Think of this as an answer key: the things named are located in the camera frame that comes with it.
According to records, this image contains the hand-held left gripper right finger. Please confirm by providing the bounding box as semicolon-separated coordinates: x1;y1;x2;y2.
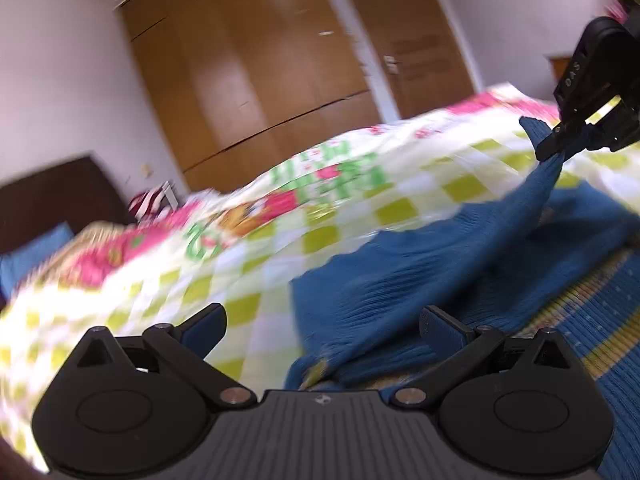
390;305;583;409

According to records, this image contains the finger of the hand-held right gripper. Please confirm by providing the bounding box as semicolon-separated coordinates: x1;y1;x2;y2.
534;110;596;162
582;95;640;154

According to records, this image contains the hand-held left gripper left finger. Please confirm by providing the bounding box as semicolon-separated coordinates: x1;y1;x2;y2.
66;303;258;409

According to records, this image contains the blue knit garment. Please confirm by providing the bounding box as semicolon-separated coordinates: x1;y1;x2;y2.
282;116;640;391

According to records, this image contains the wooden furniture piece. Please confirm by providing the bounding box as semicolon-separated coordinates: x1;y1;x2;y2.
547;54;572;82

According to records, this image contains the checkered floral printed quilt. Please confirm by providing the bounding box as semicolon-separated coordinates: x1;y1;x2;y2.
0;82;640;467

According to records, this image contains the red striped cloth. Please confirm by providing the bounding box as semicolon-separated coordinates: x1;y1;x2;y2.
127;185;173;221

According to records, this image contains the striped woven bed mat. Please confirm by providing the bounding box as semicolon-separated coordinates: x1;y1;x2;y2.
517;247;640;480

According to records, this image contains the wooden door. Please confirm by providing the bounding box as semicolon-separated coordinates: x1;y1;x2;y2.
340;0;477;122

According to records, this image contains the blue pillow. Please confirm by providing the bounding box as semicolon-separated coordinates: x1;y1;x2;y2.
0;222;76;302

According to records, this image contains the dark wooden headboard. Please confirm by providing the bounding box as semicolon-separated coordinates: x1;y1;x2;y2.
0;155;132;257

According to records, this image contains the wooden wardrobe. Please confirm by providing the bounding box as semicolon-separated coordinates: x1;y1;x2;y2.
115;0;382;194

